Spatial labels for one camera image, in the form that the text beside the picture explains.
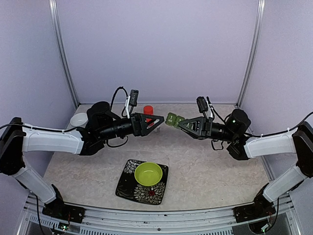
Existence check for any front aluminium rail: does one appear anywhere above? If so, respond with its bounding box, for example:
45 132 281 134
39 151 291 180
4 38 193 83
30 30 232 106
17 195 301 235

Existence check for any black floral square plate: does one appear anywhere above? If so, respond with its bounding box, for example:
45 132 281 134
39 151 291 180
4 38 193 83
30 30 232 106
115 159 169 205

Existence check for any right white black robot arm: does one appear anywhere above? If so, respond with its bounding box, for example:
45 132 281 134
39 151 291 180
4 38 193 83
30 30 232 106
178 109 313 217

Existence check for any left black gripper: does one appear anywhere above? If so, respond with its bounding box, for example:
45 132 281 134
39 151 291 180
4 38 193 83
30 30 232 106
99 113 165 141

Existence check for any red pill bottle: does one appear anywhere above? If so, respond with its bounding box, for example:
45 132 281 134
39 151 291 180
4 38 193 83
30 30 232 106
143 105 154 115

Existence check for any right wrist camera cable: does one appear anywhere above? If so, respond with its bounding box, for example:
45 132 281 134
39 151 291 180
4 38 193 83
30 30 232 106
206 95 228 124

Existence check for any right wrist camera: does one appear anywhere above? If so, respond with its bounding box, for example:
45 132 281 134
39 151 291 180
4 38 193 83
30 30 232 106
196 96 208 114

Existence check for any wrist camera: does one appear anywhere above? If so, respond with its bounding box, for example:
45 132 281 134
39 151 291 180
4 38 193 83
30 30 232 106
196 96 208 114
129 90 139 107

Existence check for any lime green bowl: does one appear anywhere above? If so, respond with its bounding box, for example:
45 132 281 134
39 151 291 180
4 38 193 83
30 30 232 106
134 162 163 187

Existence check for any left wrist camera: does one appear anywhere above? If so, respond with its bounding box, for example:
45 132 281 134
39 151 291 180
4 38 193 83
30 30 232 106
129 90 139 107

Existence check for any white ceramic bowl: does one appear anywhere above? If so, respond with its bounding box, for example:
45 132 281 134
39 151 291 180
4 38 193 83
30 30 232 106
69 113 88 127

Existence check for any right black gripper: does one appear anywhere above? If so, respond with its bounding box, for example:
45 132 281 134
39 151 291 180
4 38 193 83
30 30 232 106
178 116 237 142

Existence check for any right aluminium frame post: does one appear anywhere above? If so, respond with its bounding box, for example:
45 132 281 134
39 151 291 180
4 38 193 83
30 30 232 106
236 0 266 108

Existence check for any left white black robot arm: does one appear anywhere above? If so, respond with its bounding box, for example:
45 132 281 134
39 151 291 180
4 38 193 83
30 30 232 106
0 101 164 218

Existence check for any aluminium frame post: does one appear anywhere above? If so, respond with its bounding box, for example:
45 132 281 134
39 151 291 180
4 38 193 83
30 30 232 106
49 0 80 109
236 0 266 108

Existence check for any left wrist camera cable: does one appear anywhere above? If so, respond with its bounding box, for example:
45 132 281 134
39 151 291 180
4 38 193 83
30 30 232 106
110 86 130 118

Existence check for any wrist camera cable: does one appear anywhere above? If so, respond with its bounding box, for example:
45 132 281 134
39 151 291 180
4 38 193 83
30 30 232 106
206 95 228 124
110 86 130 118

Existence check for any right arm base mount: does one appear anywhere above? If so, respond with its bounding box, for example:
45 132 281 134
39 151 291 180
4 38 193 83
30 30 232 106
233 201 276 223

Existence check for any left aluminium frame post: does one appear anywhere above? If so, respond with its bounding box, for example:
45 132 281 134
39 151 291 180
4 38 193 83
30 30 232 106
49 0 80 109

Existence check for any green pill organizer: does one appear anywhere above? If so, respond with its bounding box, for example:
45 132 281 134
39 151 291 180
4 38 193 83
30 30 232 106
165 112 185 129

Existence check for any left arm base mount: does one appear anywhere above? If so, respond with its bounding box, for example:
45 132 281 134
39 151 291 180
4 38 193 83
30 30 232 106
42 204 85 224

